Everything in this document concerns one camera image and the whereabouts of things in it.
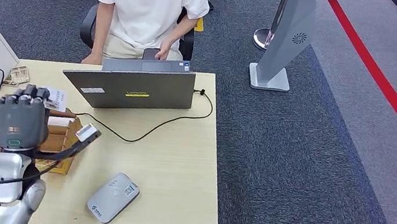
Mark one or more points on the person's left hand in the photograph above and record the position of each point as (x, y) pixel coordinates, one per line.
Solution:
(163, 50)

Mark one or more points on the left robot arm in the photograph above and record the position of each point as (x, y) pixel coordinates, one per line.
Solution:
(5, 177)

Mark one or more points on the grey kiosk stand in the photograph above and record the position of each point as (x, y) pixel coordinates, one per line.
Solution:
(289, 30)

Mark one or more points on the black office chair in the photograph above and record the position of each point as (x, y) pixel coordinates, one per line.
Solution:
(87, 25)

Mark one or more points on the grey laptop computer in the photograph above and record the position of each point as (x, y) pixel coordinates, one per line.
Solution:
(135, 88)

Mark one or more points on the grey card reader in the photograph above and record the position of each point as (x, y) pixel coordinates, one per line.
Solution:
(112, 198)

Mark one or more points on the beige patterned card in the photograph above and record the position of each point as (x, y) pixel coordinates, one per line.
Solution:
(18, 75)

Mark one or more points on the person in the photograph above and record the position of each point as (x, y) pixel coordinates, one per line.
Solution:
(147, 7)

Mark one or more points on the person's left forearm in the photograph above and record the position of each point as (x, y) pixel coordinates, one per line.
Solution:
(180, 31)

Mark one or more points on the white printed paper sheet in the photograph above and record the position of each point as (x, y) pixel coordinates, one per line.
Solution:
(57, 101)

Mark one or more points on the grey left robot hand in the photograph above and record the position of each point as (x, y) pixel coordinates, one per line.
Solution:
(18, 121)

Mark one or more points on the red barrier belt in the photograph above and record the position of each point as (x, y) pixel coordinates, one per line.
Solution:
(381, 82)

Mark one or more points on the person's right hand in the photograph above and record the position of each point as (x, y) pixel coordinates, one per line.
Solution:
(91, 60)

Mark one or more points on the chrome stanchion post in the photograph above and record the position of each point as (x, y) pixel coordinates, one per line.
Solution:
(262, 38)

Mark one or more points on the person's right forearm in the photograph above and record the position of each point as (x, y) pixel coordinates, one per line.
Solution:
(102, 29)

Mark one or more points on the wooden card organizer box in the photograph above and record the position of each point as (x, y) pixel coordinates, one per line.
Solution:
(58, 142)

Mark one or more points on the dark smartphone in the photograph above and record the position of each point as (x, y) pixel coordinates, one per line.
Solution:
(150, 54)

